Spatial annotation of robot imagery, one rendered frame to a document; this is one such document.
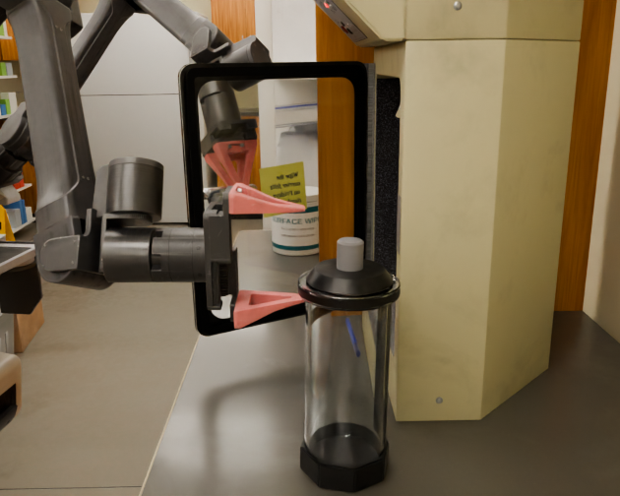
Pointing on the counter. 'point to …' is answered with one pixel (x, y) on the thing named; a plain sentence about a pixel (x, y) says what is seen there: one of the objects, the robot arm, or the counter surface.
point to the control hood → (376, 20)
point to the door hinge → (370, 158)
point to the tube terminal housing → (478, 197)
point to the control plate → (341, 19)
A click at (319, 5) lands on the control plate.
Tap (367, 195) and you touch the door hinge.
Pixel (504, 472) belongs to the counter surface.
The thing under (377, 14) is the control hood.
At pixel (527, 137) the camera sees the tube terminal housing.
